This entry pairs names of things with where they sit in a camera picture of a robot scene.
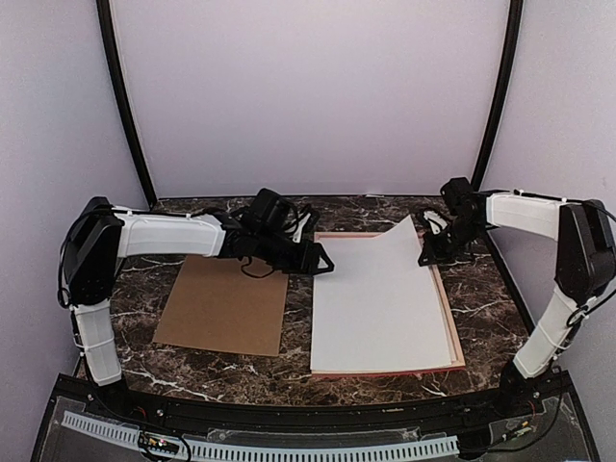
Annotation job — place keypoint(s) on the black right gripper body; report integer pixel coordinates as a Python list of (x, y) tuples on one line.
[(452, 244)]

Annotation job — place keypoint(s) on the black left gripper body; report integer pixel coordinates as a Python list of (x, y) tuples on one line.
[(282, 259)]

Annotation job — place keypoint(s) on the white photo mat board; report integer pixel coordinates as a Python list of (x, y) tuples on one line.
[(380, 303)]

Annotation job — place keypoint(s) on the brown fibreboard backing board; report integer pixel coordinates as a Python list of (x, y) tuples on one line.
[(214, 306)]

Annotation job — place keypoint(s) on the wooden pink picture frame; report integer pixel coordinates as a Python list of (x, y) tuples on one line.
[(457, 346)]

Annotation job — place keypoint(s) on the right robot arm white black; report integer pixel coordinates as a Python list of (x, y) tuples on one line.
[(585, 256)]

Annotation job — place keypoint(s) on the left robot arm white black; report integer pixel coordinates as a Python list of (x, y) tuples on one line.
[(104, 235)]

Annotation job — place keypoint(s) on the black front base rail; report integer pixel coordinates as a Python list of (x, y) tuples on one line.
[(552, 401)]

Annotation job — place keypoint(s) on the right black corner post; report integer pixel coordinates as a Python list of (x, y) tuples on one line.
[(507, 59)]

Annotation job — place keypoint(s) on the black corner post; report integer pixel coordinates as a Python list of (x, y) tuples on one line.
[(129, 126), (507, 59)]

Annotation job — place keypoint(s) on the white slotted cable duct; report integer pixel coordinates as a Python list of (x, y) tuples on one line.
[(160, 447)]

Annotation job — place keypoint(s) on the left black corner post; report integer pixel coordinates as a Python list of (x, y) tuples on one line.
[(129, 126)]

